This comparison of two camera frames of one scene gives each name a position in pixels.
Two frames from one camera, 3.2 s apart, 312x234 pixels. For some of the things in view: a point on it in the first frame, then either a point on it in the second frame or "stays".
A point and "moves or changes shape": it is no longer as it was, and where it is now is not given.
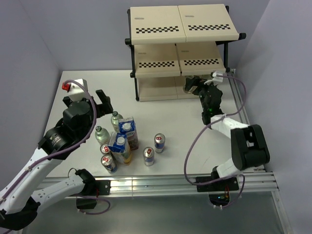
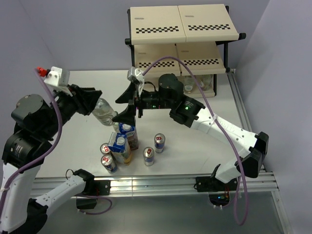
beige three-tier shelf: x=171 y=43 stays
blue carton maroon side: x=127 y=126 stays
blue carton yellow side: x=119 y=146 stays
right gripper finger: x=193 y=81 to x=128 y=94
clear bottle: x=102 y=135 moves or changes shape
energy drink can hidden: x=105 y=149 stays
